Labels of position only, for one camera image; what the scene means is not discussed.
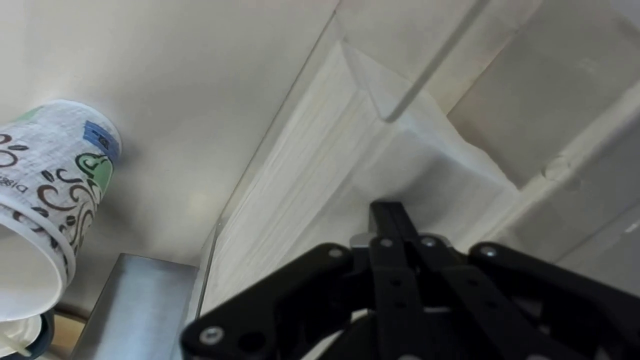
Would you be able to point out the white plate blue rim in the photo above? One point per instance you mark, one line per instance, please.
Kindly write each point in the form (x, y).
(27, 338)

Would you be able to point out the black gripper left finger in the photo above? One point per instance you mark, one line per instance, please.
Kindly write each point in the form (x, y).
(284, 315)

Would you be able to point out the patterned paper cup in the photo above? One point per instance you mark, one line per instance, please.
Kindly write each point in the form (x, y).
(57, 165)

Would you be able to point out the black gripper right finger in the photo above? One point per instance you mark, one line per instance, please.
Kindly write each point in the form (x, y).
(490, 303)

